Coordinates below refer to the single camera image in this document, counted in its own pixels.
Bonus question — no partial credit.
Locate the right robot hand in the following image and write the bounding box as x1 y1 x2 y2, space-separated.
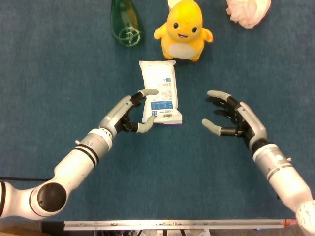
201 90 268 150

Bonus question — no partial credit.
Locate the small white snack bag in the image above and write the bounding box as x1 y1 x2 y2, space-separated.
139 60 183 126

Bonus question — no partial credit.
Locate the pink white fluffy object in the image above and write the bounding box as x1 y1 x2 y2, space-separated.
226 0 272 29

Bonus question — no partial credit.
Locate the yellow plush duck toy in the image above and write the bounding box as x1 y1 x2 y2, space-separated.
154 0 214 62

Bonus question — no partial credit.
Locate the black cable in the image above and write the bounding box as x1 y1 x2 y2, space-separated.
0 176 53 182

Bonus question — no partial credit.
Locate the blue felt table mat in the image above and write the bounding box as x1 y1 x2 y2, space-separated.
0 0 315 223

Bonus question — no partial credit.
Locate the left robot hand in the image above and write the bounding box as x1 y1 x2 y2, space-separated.
97 88 159 138

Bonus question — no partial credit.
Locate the green glass bottle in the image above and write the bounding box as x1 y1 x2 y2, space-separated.
110 0 145 47

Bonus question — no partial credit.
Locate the aluminium rail bar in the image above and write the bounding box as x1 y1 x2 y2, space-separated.
63 219 298 231

